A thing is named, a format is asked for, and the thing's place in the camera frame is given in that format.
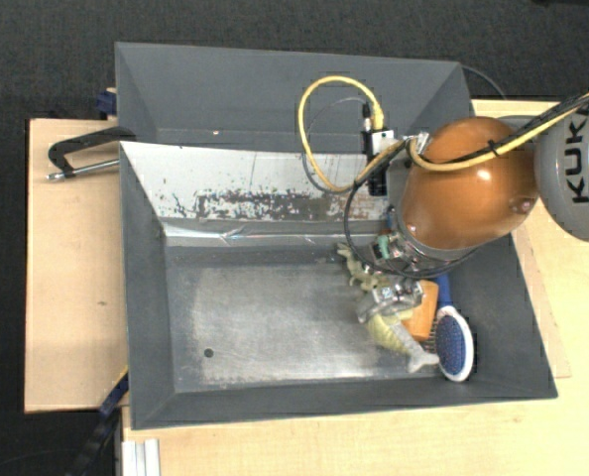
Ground black cylinder on white bracket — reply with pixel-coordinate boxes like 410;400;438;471
360;102;408;198

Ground blue and white brush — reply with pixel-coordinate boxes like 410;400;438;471
424;271;476;384

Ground orange sponge block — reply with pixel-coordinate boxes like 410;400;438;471
401;279;440;343

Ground grey metal bin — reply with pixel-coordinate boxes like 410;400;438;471
113;41;559;431

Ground pale yellow toy animal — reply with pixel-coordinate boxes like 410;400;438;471
335;242;391;293

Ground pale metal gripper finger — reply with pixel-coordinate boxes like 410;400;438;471
395;282;425;319
355;287;399;324

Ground yellow and grey toy fish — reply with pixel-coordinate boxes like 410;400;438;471
365;310;440;375

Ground pale cardboard board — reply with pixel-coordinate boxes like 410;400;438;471
23;117;130;415

